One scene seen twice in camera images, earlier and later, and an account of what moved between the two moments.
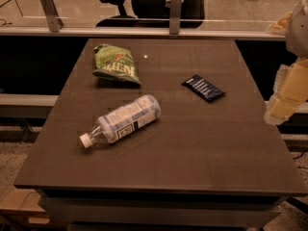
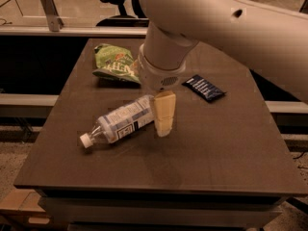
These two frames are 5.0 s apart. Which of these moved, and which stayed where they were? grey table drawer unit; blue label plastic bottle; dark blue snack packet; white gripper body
Moved: white gripper body
Stayed: grey table drawer unit; dark blue snack packet; blue label plastic bottle
